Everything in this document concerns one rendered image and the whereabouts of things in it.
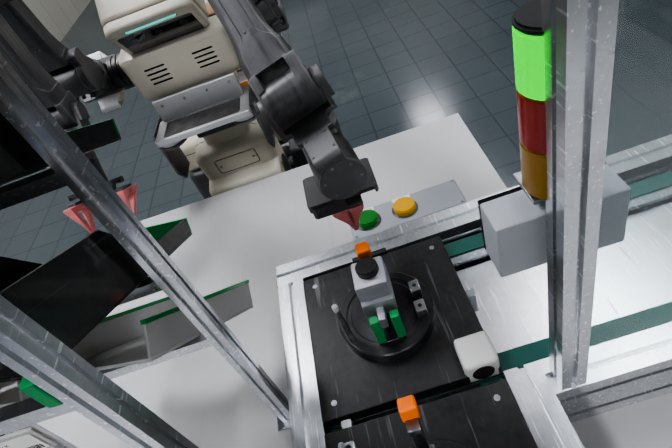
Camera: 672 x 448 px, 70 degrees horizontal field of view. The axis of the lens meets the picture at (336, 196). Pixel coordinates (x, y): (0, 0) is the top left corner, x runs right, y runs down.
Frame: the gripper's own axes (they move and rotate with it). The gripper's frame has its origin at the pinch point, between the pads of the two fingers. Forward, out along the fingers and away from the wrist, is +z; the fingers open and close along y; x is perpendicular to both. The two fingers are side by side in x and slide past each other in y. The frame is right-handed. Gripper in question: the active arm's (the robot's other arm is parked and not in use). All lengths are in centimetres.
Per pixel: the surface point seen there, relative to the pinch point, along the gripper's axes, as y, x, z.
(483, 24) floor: 113, 247, 110
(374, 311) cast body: -0.8, -15.3, 1.3
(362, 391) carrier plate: -5.8, -22.0, 8.1
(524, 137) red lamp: 16.5, -23.9, -27.3
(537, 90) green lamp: 17.0, -25.0, -32.1
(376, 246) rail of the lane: 1.8, 2.6, 9.6
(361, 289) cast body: -1.3, -14.6, -3.1
